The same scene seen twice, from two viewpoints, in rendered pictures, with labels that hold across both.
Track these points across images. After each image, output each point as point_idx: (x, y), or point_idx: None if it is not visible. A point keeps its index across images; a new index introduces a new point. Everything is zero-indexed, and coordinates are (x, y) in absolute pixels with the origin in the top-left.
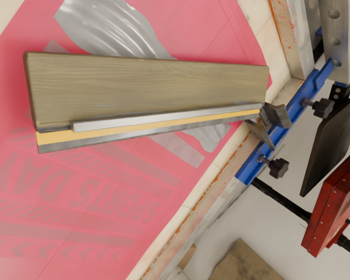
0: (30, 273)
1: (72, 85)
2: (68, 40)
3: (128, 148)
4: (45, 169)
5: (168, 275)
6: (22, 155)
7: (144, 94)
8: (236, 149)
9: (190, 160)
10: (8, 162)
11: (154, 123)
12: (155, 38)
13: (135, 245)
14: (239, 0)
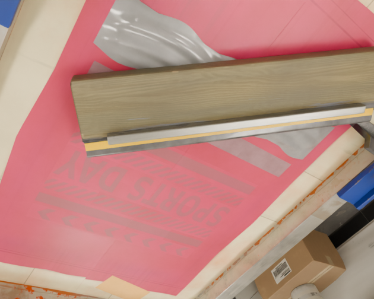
0: (100, 247)
1: (107, 104)
2: (108, 59)
3: (180, 150)
4: (102, 165)
5: (241, 288)
6: (82, 153)
7: (180, 105)
8: (349, 157)
9: (266, 167)
10: (72, 158)
11: None
12: (198, 40)
13: (201, 247)
14: None
